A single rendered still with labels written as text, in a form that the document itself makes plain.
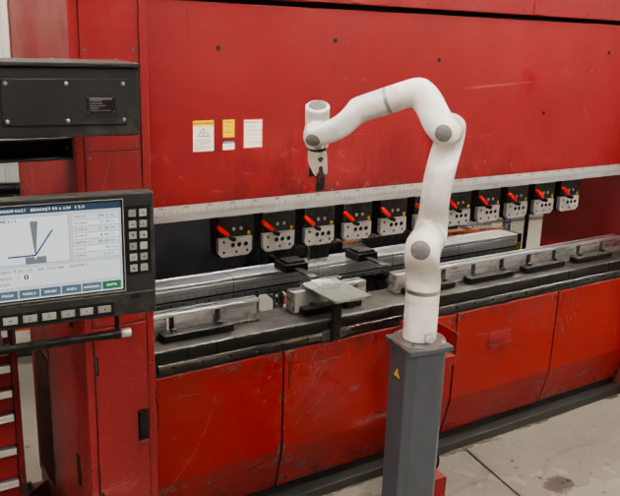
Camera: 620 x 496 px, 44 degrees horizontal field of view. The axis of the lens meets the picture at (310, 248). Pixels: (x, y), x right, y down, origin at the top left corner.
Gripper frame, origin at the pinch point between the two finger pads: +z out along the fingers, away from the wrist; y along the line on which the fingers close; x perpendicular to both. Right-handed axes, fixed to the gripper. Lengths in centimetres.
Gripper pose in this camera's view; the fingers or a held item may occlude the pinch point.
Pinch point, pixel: (316, 180)
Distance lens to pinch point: 280.1
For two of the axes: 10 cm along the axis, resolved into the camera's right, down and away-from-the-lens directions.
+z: -0.1, 7.6, 6.5
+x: -9.6, 1.7, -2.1
